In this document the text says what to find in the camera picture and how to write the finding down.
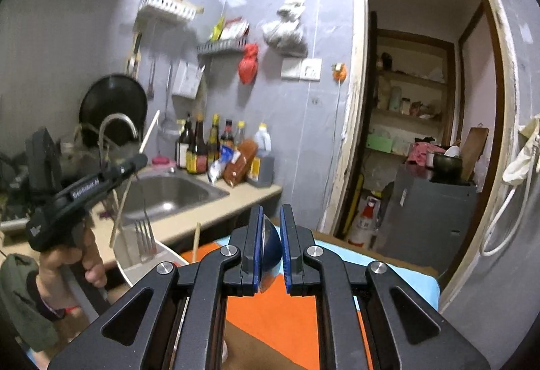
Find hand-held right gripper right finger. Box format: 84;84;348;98
280;204;492;370

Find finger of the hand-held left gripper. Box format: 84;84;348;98
100;153;149;186

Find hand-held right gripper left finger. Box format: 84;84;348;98
48;205;265;370

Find steel fork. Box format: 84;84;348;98
134;217;158;264

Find white plastic utensil basket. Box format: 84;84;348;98
112;226;189;289

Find person's left forearm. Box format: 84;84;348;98
0;254;85;354

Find person's left hand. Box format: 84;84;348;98
37;226;109;304

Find steel faucet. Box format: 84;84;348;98
97;112;139;162

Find steel sink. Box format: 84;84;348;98
113;173;231;228

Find dark sauce bottle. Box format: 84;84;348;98
206;113;221;171
220;119;236;152
176;119;193;169
186;113;210;175

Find striped blanket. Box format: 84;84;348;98
181;222;442;370

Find black wok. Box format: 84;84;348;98
79;74;149;144

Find grey container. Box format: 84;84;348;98
246;155;275;188

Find red white bottle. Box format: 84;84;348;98
350;197;381;249

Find blue white packet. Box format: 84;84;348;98
207;146;233;184

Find orange spice bag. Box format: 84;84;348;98
223;138;259;186

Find white hanging box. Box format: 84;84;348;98
171;60;201;98

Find cooking oil jug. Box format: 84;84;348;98
252;123;273;158

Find green box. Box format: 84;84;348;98
366;131;392;152

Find grey cabinet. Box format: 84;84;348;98
381;165;478;266

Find red plastic bag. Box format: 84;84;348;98
238;43;259;84

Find red cloth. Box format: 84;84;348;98
407;140;440;167

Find red white snack packet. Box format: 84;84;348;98
223;17;250;41

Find black pot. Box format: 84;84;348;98
432;152;463;182

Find grey plastic bag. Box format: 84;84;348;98
261;0;309;57

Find wooden cutting board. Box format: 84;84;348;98
459;126;489;184

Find wooden shelving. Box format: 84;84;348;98
371;28;458;160

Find cream cloth bag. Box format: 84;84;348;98
504;114;540;186

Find metal wall shelf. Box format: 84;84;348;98
197;36;250;57

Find white door frame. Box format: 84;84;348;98
325;0;520;303

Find white wall basket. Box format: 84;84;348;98
135;0;205;22

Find white wall socket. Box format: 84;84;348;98
281;57;322;81

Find white shower hose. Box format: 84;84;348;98
480;159;540;257

